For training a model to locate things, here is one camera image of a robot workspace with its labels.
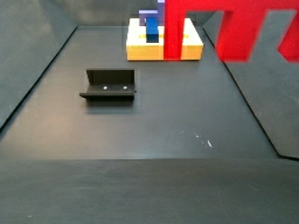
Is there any blue long bar block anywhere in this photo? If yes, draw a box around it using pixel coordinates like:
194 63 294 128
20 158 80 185
146 17 159 43

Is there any yellow base board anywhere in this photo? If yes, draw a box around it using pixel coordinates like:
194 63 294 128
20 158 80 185
126 18 203 61

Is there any purple three-legged block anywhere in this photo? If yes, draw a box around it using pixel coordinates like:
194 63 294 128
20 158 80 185
139 0 165 26

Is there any red three-legged block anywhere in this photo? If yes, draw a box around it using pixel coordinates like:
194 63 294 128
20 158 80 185
163 0 299 62

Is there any black angle bracket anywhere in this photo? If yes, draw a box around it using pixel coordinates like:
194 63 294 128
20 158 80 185
79 68 136 101

